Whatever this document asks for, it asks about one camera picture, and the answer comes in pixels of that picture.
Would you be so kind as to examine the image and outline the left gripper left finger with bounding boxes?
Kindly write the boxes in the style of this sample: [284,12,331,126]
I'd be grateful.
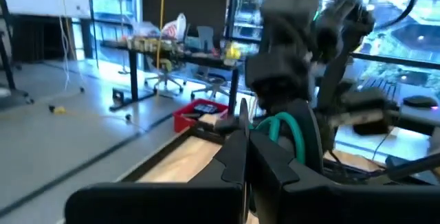
[190,98,250,186]

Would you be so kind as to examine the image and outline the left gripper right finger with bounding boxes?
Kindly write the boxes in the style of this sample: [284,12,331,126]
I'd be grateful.
[249,130,310,224]

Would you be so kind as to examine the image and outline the thin dark green cord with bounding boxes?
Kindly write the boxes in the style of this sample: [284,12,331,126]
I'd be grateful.
[253,111,307,165]

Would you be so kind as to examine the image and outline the black device with label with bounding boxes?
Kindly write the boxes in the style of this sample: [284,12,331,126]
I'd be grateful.
[193,103,219,115]

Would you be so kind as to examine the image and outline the red plastic bin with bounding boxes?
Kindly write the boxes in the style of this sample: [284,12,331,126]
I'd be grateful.
[173,98,230,134]

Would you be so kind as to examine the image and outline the grey office chair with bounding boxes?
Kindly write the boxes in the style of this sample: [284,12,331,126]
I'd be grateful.
[144,57,187,95]
[190,25,232,100]

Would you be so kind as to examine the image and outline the black keyboard coloured keys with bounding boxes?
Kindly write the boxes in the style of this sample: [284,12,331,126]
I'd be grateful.
[360,76,400,98]

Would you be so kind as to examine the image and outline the white plastic bag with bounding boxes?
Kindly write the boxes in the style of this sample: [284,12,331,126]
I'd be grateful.
[160,12,188,42]

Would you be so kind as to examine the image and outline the black desk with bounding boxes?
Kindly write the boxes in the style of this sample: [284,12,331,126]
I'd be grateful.
[343,78,440,137]

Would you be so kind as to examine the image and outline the black computer mouse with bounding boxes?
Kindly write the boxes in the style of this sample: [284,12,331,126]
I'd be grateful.
[402,94,439,109]

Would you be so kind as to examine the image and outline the thick yellow extension cord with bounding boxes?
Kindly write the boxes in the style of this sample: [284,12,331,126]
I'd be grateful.
[155,0,167,71]

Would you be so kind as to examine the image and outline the thin yellow floor cable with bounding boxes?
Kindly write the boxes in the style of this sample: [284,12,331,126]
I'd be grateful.
[47,105,147,131]

